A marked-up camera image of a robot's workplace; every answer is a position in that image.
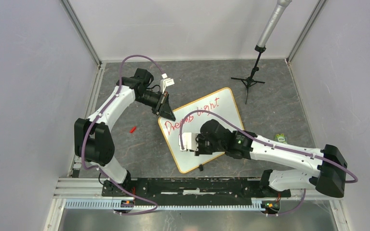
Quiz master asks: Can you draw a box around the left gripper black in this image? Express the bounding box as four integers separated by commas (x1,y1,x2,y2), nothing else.
136,90,175,122

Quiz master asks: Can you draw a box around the yellow framed whiteboard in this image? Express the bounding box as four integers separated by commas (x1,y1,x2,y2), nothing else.
158,88,244,174

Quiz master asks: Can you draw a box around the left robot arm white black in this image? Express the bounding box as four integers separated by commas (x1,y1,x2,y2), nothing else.
74,68,176,196

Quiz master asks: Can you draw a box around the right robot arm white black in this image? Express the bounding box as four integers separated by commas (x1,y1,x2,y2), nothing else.
181,119,349,198

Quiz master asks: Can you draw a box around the green whiteboard eraser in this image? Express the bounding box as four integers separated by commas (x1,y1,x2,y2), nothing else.
275,133,288,144

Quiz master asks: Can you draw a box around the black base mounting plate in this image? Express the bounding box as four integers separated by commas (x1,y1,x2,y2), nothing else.
101,177,291,206

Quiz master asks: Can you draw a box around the silver microphone on tripod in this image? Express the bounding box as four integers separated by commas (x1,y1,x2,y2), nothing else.
231,0,292,104

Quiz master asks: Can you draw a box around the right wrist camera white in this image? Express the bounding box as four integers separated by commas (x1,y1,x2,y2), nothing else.
178,132,198,152

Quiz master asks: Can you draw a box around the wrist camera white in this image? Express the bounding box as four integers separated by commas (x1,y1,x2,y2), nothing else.
178,132,198,152
159,73,175,93

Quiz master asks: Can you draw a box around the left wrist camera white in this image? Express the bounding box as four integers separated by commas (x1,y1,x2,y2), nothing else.
159,73,175,93

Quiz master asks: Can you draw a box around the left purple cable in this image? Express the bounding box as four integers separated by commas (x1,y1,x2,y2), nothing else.
80,54,167,216

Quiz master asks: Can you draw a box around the aluminium rail with comb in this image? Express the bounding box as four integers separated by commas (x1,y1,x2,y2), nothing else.
54,178,331,212

